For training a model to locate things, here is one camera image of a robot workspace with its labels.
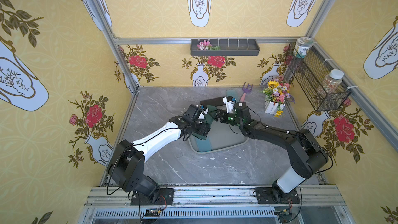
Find black wire wall basket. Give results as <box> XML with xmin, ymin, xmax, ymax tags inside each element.
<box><xmin>285</xmin><ymin>43</ymin><xmax>351</xmax><ymax>112</ymax></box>

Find light blue pencil case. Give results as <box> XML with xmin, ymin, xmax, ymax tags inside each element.
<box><xmin>226</xmin><ymin>89</ymin><xmax>238</xmax><ymax>99</ymax></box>

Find dark grey wall shelf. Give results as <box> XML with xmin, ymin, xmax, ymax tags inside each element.
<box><xmin>190</xmin><ymin>38</ymin><xmax>260</xmax><ymax>57</ymax></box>

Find artificial flower bouquet white pot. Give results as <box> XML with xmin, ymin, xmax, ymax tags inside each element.
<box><xmin>262</xmin><ymin>76</ymin><xmax>295</xmax><ymax>118</ymax></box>

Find purple pink garden rake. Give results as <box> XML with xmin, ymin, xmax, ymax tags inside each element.
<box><xmin>239</xmin><ymin>83</ymin><xmax>253</xmax><ymax>102</ymax></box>

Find clear jar white lid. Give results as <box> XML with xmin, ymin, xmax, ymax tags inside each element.
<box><xmin>317</xmin><ymin>69</ymin><xmax>345</xmax><ymax>95</ymax></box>

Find dark green pencil case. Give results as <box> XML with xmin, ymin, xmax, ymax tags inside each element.
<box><xmin>192</xmin><ymin>105</ymin><xmax>221</xmax><ymax>140</ymax></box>

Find black pencil case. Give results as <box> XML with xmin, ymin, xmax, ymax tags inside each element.
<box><xmin>200</xmin><ymin>96</ymin><xmax>233</xmax><ymax>107</ymax></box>

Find green patterned tin can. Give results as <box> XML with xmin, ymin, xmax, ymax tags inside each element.
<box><xmin>292</xmin><ymin>37</ymin><xmax>314</xmax><ymax>58</ymax></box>

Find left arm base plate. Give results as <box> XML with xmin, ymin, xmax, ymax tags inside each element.
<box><xmin>131</xmin><ymin>188</ymin><xmax>174</xmax><ymax>206</ymax></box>

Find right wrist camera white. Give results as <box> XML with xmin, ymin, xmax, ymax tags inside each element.
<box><xmin>223</xmin><ymin>96</ymin><xmax>235</xmax><ymax>114</ymax></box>

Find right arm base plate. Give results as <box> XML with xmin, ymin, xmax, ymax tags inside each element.
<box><xmin>252</xmin><ymin>187</ymin><xmax>301</xmax><ymax>204</ymax></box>

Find small pink flowers on shelf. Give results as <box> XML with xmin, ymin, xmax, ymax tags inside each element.
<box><xmin>197</xmin><ymin>40</ymin><xmax>220</xmax><ymax>51</ymax></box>

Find small circuit board with wires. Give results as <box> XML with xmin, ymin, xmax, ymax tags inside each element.
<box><xmin>144</xmin><ymin>208</ymin><xmax>163</xmax><ymax>218</ymax></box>

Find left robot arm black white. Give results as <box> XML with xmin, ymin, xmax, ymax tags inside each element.
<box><xmin>107</xmin><ymin>104</ymin><xmax>210</xmax><ymax>198</ymax></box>

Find grey plastic storage tray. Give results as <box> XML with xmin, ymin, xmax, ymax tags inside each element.
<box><xmin>189</xmin><ymin>122</ymin><xmax>249</xmax><ymax>154</ymax></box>

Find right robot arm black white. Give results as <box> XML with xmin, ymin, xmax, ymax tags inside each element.
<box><xmin>208</xmin><ymin>102</ymin><xmax>329</xmax><ymax>202</ymax></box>

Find light teal pencil case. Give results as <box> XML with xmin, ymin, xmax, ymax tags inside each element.
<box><xmin>195</xmin><ymin>139</ymin><xmax>212</xmax><ymax>153</ymax></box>

